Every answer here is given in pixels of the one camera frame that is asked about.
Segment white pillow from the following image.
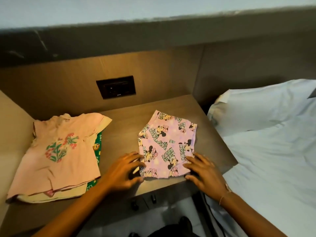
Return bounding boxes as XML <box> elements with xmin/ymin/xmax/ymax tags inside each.
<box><xmin>207</xmin><ymin>79</ymin><xmax>316</xmax><ymax>139</ymax></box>

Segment person's right hand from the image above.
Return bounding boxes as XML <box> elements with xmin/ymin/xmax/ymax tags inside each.
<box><xmin>183</xmin><ymin>153</ymin><xmax>232</xmax><ymax>202</ymax></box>

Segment pink floral t-shirt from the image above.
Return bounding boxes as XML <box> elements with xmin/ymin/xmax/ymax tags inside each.
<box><xmin>7</xmin><ymin>113</ymin><xmax>107</xmax><ymax>200</ymax></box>

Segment person's left hand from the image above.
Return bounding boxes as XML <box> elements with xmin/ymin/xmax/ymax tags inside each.
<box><xmin>102</xmin><ymin>152</ymin><xmax>146</xmax><ymax>193</ymax></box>

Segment pink cartoon print shorts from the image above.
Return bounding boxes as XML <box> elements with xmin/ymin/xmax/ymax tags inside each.
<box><xmin>137</xmin><ymin>110</ymin><xmax>198</xmax><ymax>181</ymax></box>

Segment person's right forearm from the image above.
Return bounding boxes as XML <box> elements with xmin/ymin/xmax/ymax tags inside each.
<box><xmin>219</xmin><ymin>192</ymin><xmax>289</xmax><ymax>237</ymax></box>

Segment green printed garment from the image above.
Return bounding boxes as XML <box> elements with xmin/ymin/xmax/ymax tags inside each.
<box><xmin>85</xmin><ymin>132</ymin><xmax>103</xmax><ymax>193</ymax></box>

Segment white bed sheet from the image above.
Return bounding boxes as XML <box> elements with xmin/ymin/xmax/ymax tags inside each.
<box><xmin>204</xmin><ymin>115</ymin><xmax>316</xmax><ymax>237</ymax></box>

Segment thin wrist bracelet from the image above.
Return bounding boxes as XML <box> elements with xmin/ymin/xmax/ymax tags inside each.
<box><xmin>219</xmin><ymin>191</ymin><xmax>233</xmax><ymax>206</ymax></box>

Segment person's dark trousers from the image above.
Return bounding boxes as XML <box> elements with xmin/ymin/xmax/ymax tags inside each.
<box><xmin>148</xmin><ymin>224</ymin><xmax>201</xmax><ymax>237</ymax></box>

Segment black cable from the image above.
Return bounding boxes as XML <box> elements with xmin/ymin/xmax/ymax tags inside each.
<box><xmin>201</xmin><ymin>192</ymin><xmax>225</xmax><ymax>237</ymax></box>

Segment cream garment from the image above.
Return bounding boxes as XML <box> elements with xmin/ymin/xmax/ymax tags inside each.
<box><xmin>17</xmin><ymin>115</ymin><xmax>113</xmax><ymax>204</ymax></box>

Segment black wall socket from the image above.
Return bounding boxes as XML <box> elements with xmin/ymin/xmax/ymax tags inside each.
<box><xmin>96</xmin><ymin>75</ymin><xmax>136</xmax><ymax>100</ymax></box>

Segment person's black shoe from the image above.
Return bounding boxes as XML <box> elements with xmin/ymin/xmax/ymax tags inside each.
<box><xmin>179</xmin><ymin>216</ymin><xmax>193</xmax><ymax>230</ymax></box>

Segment person's left forearm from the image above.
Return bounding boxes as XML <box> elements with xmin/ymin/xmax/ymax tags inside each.
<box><xmin>32</xmin><ymin>179</ymin><xmax>117</xmax><ymax>237</ymax></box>

